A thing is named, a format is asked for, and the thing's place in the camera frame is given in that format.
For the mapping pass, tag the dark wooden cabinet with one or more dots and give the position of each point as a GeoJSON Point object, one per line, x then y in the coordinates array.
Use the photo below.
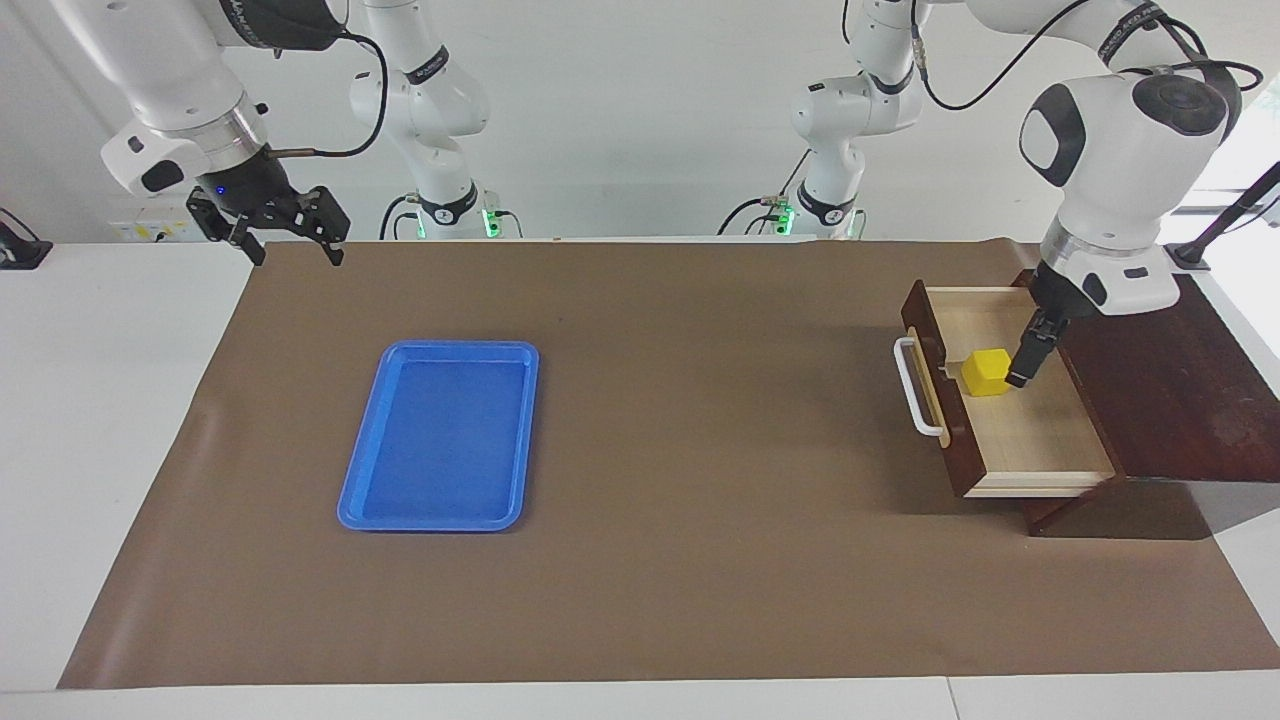
{"type": "Point", "coordinates": [1180, 400]}

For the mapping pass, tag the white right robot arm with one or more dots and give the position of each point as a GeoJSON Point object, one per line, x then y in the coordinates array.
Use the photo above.
{"type": "Point", "coordinates": [170, 70]}

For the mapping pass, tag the black camera stand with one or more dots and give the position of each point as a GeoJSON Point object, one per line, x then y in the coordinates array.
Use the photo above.
{"type": "Point", "coordinates": [1190, 252]}

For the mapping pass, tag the brown table mat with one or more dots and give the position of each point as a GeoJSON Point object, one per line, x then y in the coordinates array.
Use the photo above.
{"type": "Point", "coordinates": [700, 500]}

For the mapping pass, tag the wooden drawer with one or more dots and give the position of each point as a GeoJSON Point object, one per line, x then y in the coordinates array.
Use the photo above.
{"type": "Point", "coordinates": [1040, 440]}

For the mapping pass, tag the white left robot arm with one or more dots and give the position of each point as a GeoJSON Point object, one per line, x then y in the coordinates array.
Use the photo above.
{"type": "Point", "coordinates": [1110, 180]}

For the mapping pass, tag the white wall socket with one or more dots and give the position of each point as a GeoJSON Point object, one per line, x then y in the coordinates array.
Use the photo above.
{"type": "Point", "coordinates": [150, 232]}

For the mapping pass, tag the black clamp mount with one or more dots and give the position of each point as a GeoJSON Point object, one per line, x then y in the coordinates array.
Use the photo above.
{"type": "Point", "coordinates": [20, 252]}

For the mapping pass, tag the blue plastic tray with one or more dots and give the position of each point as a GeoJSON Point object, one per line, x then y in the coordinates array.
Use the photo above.
{"type": "Point", "coordinates": [440, 440]}

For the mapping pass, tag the yellow cube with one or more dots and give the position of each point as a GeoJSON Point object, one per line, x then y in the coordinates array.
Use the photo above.
{"type": "Point", "coordinates": [985, 375]}

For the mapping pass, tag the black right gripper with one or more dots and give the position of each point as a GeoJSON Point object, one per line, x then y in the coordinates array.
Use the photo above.
{"type": "Point", "coordinates": [250, 192]}

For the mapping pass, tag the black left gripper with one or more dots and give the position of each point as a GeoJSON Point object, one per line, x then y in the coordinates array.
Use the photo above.
{"type": "Point", "coordinates": [1050, 300]}

